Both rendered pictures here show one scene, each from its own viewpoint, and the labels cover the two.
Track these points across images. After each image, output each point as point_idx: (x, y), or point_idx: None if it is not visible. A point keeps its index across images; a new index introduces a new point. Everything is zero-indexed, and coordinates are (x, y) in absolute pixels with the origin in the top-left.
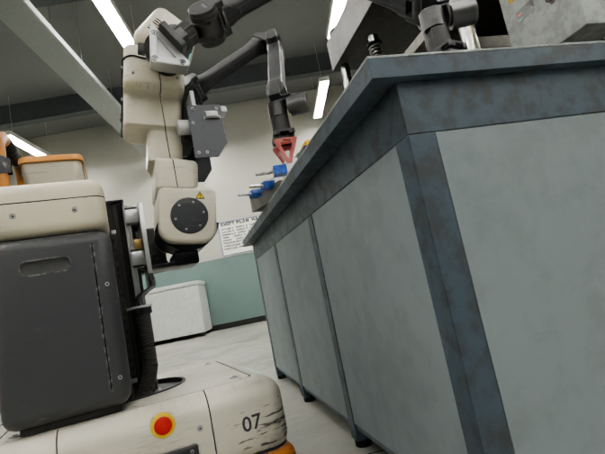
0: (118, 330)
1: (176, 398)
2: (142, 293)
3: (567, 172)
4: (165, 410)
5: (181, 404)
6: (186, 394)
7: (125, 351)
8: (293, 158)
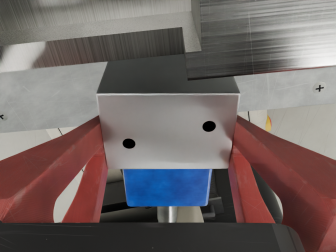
0: (274, 197)
1: (254, 122)
2: (214, 217)
3: None
4: (264, 126)
5: (262, 116)
6: (252, 116)
7: (263, 180)
8: (236, 119)
